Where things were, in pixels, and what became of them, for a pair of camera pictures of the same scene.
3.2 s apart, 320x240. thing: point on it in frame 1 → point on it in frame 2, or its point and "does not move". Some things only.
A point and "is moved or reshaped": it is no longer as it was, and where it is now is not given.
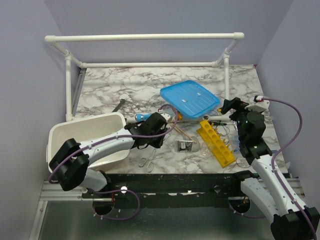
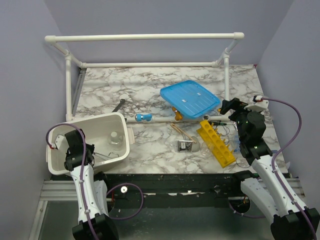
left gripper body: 155,141 → 89,146
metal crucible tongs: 150,166 is moved or reshaped
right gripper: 236,103 does not move
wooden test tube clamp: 181,131 does not move
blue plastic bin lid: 191,98 does not move
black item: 185,145 does not move
